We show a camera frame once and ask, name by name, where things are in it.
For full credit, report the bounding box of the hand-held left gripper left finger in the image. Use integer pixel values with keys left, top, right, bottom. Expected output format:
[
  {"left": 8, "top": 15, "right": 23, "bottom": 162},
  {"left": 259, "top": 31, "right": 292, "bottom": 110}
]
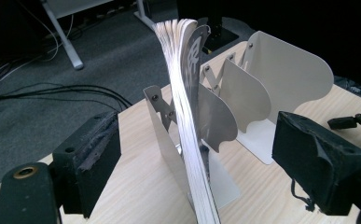
[{"left": 51, "top": 110, "right": 122, "bottom": 219}]

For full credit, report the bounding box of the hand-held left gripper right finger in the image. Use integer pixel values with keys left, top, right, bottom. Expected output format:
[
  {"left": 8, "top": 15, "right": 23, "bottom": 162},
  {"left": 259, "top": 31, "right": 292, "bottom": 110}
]
[{"left": 271, "top": 110, "right": 361, "bottom": 217}]

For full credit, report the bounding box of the white expandable metal book rack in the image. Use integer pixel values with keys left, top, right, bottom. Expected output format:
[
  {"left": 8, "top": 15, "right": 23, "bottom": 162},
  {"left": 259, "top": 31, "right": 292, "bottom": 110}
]
[{"left": 142, "top": 30, "right": 336, "bottom": 213}]

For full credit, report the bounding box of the dark illustrated magazine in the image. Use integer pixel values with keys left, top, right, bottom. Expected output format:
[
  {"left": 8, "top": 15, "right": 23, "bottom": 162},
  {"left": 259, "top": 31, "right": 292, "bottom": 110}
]
[{"left": 152, "top": 17, "right": 223, "bottom": 224}]

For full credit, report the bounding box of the bundle of black floor cables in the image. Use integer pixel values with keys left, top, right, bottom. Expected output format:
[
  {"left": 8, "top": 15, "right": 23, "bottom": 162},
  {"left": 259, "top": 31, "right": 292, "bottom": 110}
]
[{"left": 0, "top": 81, "right": 134, "bottom": 114}]

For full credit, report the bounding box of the white floor cable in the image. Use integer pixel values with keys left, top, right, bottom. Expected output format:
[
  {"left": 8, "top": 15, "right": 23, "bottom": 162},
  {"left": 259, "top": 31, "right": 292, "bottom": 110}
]
[{"left": 0, "top": 13, "right": 76, "bottom": 91}]

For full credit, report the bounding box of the white metal desk frame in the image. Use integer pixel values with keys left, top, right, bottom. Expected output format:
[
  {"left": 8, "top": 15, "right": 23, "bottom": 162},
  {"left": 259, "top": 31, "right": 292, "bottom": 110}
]
[{"left": 40, "top": 0, "right": 158, "bottom": 71}]

